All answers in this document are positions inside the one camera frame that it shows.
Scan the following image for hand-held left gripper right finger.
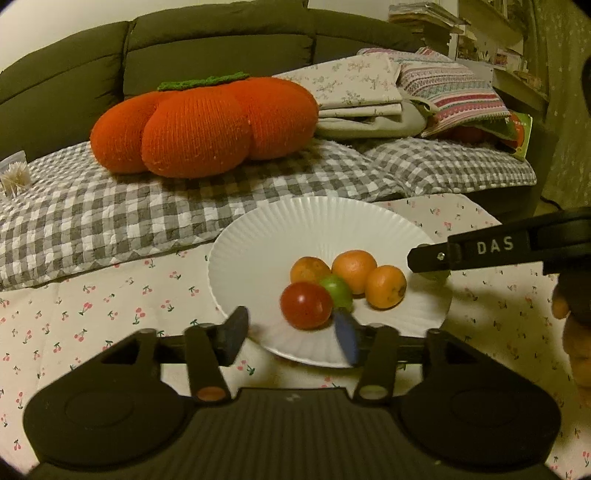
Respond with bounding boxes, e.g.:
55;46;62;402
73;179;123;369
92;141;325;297
333;310;483;406

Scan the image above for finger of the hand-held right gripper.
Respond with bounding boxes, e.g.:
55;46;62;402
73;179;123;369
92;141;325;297
407;227;546;278

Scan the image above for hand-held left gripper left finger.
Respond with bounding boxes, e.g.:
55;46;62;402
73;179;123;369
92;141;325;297
99;305;250;403

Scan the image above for red tomato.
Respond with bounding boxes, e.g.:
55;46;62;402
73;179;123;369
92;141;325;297
280;281;334;330

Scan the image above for white ribbed plate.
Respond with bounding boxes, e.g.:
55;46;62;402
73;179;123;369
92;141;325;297
207;196;454;369

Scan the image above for person's right hand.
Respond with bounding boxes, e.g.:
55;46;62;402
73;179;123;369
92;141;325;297
552;284;591;393

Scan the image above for green lime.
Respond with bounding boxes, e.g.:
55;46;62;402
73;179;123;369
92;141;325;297
318;274;355;310

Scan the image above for orange tangerine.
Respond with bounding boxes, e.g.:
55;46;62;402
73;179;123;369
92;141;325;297
331;250;378;295
290;257;331;287
364;265;408;310

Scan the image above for red and green book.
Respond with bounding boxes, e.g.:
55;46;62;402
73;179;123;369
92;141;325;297
500;111;534;162

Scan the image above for cherry print cloth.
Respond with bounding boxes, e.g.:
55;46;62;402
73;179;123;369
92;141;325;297
0;193;591;480

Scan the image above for floral curtain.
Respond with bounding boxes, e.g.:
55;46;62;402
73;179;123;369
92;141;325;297
530;0;591;211

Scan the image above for folded grey-green blanket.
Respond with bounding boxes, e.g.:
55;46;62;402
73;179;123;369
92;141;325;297
315;89;435;140

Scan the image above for folded striped blanket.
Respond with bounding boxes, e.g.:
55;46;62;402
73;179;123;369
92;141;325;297
357;46;512;138

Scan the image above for grey checked blanket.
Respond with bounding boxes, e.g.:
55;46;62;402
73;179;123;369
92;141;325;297
0;136;539;291

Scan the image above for folded floral bedding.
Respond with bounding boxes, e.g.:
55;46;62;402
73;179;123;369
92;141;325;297
271;54;404;119

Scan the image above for orange knitted persimmon cushion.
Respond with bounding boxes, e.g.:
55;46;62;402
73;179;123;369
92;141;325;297
89;74;321;179

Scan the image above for stack of papers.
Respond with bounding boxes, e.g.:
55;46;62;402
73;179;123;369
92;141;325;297
388;2;468;37

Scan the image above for dark green sofa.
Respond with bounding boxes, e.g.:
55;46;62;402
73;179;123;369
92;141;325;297
0;7;557;220

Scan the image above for wall shelf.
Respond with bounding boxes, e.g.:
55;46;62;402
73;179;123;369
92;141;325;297
455;0;555;109

